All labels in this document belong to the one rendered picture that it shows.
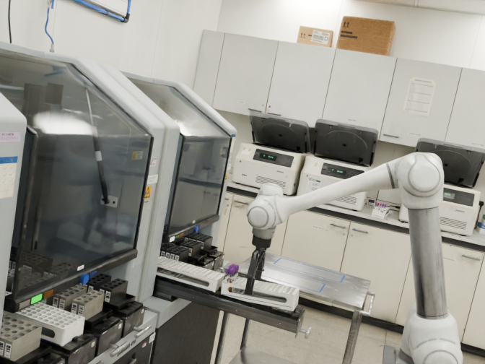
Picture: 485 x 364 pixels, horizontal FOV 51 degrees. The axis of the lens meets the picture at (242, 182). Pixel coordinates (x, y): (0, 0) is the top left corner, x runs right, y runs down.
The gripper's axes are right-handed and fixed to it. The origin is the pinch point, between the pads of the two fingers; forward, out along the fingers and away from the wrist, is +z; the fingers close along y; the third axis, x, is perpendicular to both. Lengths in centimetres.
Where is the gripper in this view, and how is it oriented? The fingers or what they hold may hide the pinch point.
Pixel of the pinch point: (252, 284)
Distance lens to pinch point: 208.3
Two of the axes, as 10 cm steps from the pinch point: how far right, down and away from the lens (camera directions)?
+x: -9.4, -2.1, 2.7
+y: 2.9, -0.8, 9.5
